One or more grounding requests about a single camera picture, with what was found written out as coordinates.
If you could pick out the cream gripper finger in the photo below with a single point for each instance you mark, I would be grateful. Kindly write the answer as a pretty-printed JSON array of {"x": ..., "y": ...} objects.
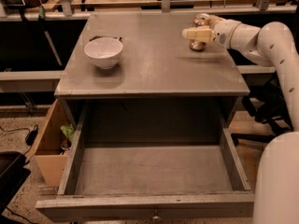
[
  {"x": 214, "y": 20},
  {"x": 201, "y": 34}
]

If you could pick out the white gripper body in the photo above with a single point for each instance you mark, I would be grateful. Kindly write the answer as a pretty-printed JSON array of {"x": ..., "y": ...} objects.
[{"x": 226, "y": 32}]

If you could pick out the orange soda can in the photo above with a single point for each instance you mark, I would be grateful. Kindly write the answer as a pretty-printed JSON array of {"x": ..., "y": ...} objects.
[{"x": 201, "y": 23}]

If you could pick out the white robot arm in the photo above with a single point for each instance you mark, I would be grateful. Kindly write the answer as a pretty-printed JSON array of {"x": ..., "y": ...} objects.
[{"x": 277, "y": 185}]

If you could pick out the grey cabinet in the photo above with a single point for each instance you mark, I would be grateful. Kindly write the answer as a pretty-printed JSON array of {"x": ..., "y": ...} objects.
[{"x": 158, "y": 86}]

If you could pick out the black office chair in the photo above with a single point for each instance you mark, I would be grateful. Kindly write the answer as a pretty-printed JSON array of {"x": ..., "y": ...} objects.
[{"x": 267, "y": 105}]

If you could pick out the white ceramic bowl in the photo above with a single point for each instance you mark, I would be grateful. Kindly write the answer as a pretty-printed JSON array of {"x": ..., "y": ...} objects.
[{"x": 104, "y": 52}]

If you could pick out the green bag in box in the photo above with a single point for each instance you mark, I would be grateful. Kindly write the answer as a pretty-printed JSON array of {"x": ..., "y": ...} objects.
[{"x": 68, "y": 131}]

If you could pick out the grey open drawer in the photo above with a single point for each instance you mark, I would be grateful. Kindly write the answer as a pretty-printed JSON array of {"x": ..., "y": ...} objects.
[{"x": 134, "y": 176}]

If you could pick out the wooden box on floor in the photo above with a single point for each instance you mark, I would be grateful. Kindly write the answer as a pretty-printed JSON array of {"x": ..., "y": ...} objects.
[{"x": 49, "y": 155}]

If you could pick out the black power adapter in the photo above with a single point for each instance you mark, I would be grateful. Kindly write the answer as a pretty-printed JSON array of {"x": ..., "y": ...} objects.
[{"x": 30, "y": 138}]

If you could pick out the black bin at left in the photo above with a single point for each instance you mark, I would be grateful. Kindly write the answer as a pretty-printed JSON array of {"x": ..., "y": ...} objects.
[{"x": 12, "y": 175}]

